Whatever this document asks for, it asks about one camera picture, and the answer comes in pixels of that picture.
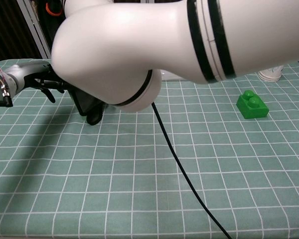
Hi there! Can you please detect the dark brown curtain panel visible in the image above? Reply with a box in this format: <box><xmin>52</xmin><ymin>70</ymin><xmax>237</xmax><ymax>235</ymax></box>
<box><xmin>0</xmin><ymin>0</ymin><xmax>42</xmax><ymax>67</ymax></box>

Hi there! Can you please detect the green toy building block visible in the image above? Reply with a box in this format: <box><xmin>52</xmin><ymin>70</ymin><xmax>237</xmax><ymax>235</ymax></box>
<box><xmin>236</xmin><ymin>89</ymin><xmax>270</xmax><ymax>120</ymax></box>

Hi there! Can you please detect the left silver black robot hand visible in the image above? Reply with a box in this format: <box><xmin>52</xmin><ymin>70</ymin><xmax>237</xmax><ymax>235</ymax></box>
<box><xmin>1</xmin><ymin>63</ymin><xmax>66</xmax><ymax>104</ymax></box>

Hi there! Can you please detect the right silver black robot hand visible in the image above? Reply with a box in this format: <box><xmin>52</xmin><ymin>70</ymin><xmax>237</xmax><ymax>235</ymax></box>
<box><xmin>38</xmin><ymin>0</ymin><xmax>67</xmax><ymax>50</ymax></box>

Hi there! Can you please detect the white screen frame post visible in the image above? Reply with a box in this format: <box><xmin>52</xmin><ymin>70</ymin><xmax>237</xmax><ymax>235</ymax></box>
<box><xmin>21</xmin><ymin>0</ymin><xmax>52</xmax><ymax>59</ymax></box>

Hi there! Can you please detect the white paper cup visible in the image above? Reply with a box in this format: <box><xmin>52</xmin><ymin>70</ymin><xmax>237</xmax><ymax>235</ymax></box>
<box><xmin>258</xmin><ymin>65</ymin><xmax>285</xmax><ymax>83</ymax></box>

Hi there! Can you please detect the green checked tablecloth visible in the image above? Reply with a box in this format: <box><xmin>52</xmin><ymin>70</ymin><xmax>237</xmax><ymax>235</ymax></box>
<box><xmin>0</xmin><ymin>58</ymin><xmax>299</xmax><ymax>239</ymax></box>

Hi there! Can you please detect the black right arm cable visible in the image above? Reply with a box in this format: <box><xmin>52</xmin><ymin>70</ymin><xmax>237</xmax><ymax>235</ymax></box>
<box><xmin>151</xmin><ymin>102</ymin><xmax>233</xmax><ymax>239</ymax></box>

